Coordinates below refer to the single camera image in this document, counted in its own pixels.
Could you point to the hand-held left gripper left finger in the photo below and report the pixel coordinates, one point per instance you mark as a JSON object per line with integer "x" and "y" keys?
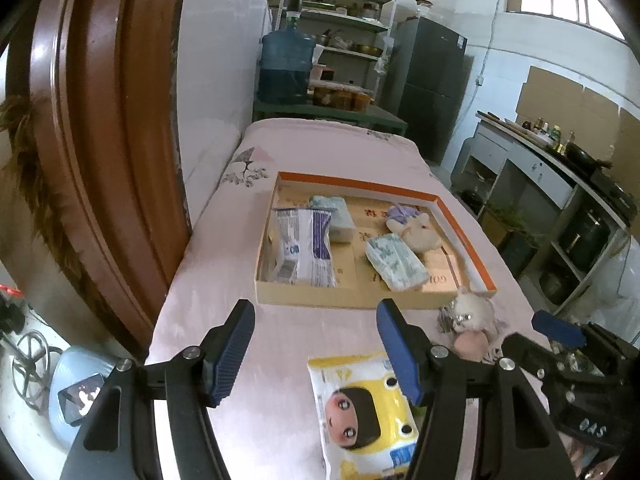
{"x": 232, "y": 355}

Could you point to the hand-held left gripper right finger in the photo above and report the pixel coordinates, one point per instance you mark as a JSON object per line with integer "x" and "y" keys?
{"x": 400, "y": 355}

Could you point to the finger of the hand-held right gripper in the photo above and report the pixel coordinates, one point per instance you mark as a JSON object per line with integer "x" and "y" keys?
{"x": 555, "y": 327}
{"x": 530, "y": 357}

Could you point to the pink soft ball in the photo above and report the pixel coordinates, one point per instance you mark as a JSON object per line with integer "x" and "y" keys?
{"x": 470, "y": 345}

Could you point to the yellow cartoon-face wipes packet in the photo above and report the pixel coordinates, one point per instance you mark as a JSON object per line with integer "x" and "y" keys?
{"x": 350, "y": 410}

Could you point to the orange-rimmed cardboard tray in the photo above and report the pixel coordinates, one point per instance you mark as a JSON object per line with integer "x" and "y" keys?
{"x": 350, "y": 297}

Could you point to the white floral tissue pack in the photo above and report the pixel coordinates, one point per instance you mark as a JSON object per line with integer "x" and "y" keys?
{"x": 395, "y": 260}

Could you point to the plush toy with purple hat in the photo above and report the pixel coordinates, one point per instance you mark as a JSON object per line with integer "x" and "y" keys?
{"x": 420, "y": 230}

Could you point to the white and blue plastic packet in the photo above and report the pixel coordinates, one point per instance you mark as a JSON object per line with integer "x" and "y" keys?
{"x": 302, "y": 245}

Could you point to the teal tissue pack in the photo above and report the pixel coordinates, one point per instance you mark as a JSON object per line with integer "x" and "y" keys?
{"x": 335, "y": 217}

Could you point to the metal cooking pot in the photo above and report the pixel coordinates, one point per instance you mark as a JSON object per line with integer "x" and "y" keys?
{"x": 553, "y": 287}

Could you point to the dark plant pot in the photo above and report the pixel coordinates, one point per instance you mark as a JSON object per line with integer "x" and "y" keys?
{"x": 517, "y": 255}

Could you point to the dark green enamel pot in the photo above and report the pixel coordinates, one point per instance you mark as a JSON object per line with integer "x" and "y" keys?
{"x": 585, "y": 237}

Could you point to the potted green plant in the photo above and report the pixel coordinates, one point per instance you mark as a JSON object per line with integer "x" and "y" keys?
{"x": 505, "y": 227}

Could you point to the black gas stove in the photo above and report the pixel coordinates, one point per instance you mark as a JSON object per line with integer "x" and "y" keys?
{"x": 612, "y": 190}

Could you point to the black smartphone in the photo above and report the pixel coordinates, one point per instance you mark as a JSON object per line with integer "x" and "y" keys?
{"x": 80, "y": 397}

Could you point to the grey kitchen counter cabinet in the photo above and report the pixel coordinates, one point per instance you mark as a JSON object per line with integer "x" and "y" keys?
{"x": 530, "y": 170}

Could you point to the black wok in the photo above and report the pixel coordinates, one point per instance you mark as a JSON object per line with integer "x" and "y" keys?
{"x": 580, "y": 155}

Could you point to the group of condiment bottles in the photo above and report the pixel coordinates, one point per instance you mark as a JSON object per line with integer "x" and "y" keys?
{"x": 545, "y": 135}

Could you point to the dark green swivel stool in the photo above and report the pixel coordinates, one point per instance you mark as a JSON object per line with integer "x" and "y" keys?
{"x": 31, "y": 366}

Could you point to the green table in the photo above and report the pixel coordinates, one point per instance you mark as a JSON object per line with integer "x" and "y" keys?
{"x": 380, "y": 117}

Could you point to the brown wooden door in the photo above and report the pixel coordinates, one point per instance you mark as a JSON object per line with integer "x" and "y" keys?
{"x": 100, "y": 135}

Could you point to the row of amber jars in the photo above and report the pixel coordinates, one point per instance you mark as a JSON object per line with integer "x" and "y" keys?
{"x": 345, "y": 99}

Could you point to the dark grey refrigerator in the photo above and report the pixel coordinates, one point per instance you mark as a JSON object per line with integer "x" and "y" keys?
{"x": 430, "y": 90}

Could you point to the dried plant bundle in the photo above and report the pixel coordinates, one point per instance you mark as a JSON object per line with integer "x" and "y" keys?
{"x": 25, "y": 160}

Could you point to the blue water bottle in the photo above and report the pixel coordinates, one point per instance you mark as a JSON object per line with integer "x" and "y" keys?
{"x": 285, "y": 70}

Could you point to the window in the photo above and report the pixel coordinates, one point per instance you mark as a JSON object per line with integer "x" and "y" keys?
{"x": 565, "y": 0}

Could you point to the cardboard sheets on wall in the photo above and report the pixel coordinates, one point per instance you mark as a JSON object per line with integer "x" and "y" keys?
{"x": 550, "y": 95}

